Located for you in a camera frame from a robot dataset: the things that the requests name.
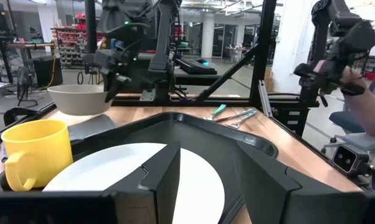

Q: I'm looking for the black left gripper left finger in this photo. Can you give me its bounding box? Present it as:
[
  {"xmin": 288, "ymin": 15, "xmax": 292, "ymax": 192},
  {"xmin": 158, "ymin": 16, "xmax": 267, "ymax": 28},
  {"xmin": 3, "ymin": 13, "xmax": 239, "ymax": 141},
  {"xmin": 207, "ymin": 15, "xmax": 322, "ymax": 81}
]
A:
[{"xmin": 105, "ymin": 141, "xmax": 181, "ymax": 224}]

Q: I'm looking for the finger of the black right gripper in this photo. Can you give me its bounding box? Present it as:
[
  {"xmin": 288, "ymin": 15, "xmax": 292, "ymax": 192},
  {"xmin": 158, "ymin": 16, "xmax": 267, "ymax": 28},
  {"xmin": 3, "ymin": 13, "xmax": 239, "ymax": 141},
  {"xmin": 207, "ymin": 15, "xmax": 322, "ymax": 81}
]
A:
[{"xmin": 104, "ymin": 73, "xmax": 132, "ymax": 104}]

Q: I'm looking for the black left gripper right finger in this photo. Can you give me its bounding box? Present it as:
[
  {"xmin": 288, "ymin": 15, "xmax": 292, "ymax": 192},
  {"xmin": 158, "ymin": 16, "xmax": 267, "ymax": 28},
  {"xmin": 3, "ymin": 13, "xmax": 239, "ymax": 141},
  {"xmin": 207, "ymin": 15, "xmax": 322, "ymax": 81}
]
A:
[{"xmin": 235, "ymin": 140, "xmax": 301, "ymax": 224}]

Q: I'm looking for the beige bowl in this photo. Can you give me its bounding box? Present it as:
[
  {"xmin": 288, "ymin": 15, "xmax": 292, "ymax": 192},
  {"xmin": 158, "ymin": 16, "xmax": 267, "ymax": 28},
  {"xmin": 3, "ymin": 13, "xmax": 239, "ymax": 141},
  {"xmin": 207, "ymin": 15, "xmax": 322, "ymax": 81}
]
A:
[{"xmin": 47, "ymin": 84, "xmax": 114, "ymax": 117}]

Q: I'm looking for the white round plate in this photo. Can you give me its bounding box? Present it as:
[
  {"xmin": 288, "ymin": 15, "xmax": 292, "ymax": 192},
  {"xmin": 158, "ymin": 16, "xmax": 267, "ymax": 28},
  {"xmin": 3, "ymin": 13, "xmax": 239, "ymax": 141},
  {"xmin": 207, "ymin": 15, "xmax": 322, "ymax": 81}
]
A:
[{"xmin": 42, "ymin": 142, "xmax": 226, "ymax": 224}]

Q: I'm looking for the metal fork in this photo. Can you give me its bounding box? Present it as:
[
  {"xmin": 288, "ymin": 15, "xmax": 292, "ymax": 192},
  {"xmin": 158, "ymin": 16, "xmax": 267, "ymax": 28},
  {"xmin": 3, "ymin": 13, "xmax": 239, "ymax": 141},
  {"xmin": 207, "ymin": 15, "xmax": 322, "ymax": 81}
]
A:
[{"xmin": 225, "ymin": 110, "xmax": 258, "ymax": 129}]

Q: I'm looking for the metal knife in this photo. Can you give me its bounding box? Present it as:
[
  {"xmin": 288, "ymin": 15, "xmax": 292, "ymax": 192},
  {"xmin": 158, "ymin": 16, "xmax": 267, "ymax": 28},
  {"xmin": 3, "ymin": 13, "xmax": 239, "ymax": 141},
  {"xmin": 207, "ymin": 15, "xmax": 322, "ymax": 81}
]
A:
[{"xmin": 213, "ymin": 108, "xmax": 254, "ymax": 123}]

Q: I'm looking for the yellow mug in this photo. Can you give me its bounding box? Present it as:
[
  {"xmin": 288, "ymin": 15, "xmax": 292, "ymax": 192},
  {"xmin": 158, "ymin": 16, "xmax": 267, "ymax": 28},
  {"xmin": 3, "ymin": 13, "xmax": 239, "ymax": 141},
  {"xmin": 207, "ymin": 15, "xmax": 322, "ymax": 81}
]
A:
[{"xmin": 0, "ymin": 119, "xmax": 74, "ymax": 192}]

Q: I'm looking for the person's right forearm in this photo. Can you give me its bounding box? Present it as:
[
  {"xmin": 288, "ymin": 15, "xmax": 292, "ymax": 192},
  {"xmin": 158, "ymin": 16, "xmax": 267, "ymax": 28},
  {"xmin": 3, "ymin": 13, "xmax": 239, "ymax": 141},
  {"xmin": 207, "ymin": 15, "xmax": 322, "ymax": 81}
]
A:
[{"xmin": 343, "ymin": 77, "xmax": 375, "ymax": 139}]

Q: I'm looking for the black plastic tray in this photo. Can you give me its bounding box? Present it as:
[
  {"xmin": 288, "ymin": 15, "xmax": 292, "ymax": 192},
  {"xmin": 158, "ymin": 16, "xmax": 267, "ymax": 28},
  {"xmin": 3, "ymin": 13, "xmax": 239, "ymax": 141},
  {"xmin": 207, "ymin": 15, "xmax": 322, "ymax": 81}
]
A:
[{"xmin": 0, "ymin": 111, "xmax": 279, "ymax": 224}]

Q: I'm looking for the parts bin shelf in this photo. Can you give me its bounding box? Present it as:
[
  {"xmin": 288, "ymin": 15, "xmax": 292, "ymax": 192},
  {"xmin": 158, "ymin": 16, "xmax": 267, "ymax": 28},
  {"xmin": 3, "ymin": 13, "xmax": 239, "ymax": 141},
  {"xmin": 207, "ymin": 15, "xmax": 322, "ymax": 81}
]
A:
[{"xmin": 51, "ymin": 26, "xmax": 89, "ymax": 67}]

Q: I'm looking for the black labelled control box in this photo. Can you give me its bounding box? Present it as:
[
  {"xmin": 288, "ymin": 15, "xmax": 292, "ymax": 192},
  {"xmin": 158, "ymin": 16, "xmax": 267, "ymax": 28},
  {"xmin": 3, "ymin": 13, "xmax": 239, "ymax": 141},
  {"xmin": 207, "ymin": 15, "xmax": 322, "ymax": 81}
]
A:
[{"xmin": 278, "ymin": 106, "xmax": 307, "ymax": 138}]

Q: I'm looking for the silver aluminium profile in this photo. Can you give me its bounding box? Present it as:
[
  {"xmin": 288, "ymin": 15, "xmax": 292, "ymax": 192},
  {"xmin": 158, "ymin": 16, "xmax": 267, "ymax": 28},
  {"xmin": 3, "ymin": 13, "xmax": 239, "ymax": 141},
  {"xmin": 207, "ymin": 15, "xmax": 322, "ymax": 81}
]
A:
[{"xmin": 257, "ymin": 79, "xmax": 273, "ymax": 118}]

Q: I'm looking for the black table clamp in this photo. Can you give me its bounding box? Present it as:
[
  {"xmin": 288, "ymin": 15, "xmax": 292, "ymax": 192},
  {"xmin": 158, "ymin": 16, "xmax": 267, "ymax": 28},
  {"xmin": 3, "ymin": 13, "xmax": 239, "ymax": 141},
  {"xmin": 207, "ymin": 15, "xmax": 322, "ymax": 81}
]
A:
[{"xmin": 2, "ymin": 106, "xmax": 40, "ymax": 128}]

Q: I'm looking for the blue office chair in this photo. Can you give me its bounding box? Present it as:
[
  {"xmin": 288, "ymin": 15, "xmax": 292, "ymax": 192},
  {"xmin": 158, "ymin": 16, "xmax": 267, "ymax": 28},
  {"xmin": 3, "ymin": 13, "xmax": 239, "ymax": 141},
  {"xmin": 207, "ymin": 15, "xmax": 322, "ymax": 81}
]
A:
[{"xmin": 320, "ymin": 110, "xmax": 375, "ymax": 190}]

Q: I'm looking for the person's right hand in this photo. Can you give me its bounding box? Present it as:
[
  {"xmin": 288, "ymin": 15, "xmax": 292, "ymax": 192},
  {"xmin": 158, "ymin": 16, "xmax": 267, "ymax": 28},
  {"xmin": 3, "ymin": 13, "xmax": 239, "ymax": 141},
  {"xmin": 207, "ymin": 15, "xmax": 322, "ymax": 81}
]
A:
[{"xmin": 313, "ymin": 59, "xmax": 363, "ymax": 94}]

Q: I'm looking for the yellow extension cable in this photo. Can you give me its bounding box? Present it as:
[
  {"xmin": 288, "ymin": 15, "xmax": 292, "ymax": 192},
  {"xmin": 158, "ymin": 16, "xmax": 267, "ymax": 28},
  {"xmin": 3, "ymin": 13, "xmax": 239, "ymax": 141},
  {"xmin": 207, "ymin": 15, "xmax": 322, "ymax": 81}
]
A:
[{"xmin": 47, "ymin": 55, "xmax": 57, "ymax": 90}]

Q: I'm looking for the black table-level camera box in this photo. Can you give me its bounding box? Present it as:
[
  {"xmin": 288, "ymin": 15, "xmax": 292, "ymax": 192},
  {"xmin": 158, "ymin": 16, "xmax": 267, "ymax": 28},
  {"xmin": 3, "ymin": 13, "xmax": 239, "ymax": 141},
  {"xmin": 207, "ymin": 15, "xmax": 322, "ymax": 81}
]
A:
[{"xmin": 331, "ymin": 144, "xmax": 375, "ymax": 190}]

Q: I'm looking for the black aluminium rig frame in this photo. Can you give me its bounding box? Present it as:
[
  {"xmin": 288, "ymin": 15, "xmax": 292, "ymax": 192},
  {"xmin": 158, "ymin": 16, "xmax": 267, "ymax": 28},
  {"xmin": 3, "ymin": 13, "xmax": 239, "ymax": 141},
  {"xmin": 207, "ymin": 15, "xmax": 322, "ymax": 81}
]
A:
[{"xmin": 0, "ymin": 0, "xmax": 321, "ymax": 150}]

